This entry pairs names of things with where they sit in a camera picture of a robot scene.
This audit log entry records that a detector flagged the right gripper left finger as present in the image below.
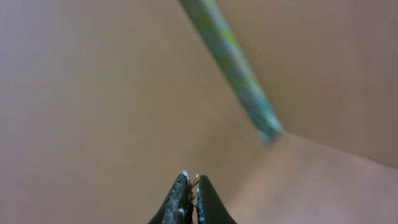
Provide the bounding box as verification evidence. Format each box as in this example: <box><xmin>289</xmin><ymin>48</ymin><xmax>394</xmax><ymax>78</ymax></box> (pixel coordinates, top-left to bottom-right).
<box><xmin>149</xmin><ymin>170</ymin><xmax>192</xmax><ymax>224</ymax></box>

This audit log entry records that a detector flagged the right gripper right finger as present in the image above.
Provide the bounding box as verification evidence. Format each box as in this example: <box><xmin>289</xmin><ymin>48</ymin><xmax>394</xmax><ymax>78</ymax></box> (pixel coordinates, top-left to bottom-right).
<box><xmin>197</xmin><ymin>175</ymin><xmax>236</xmax><ymax>224</ymax></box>

